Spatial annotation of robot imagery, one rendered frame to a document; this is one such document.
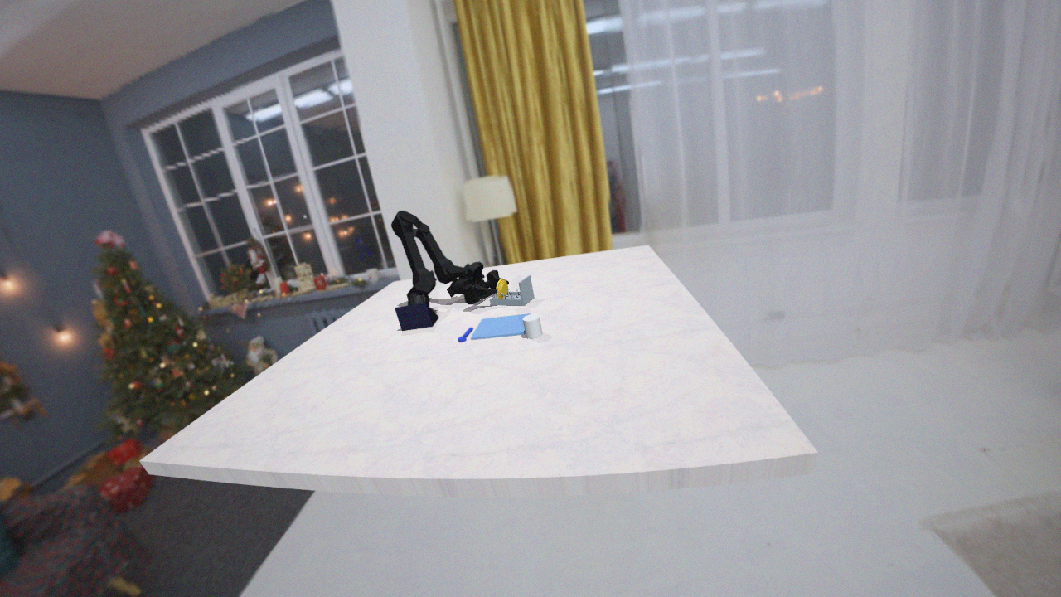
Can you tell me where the grey dish rack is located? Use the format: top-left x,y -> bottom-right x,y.
489,275 -> 535,306

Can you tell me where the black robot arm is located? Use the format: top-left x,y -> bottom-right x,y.
392,211 -> 485,306

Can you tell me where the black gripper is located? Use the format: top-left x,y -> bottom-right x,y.
463,270 -> 501,304

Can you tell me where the grey cylinder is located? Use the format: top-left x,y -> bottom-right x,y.
523,314 -> 543,339

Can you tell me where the light blue flat mat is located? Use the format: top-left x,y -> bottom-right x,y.
471,313 -> 531,340

